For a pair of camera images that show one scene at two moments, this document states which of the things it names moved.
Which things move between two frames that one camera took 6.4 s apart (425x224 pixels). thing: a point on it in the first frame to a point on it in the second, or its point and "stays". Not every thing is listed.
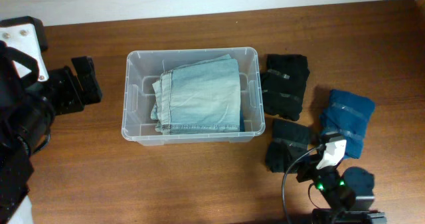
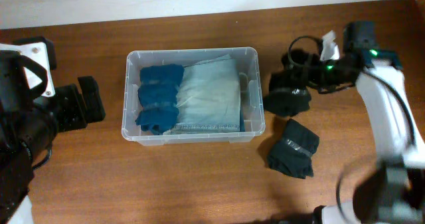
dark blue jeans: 242,122 stays
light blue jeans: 202,97 stays
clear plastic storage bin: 196,96 stays
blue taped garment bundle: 347,113 to 157,96
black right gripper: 310,166 to 313,70
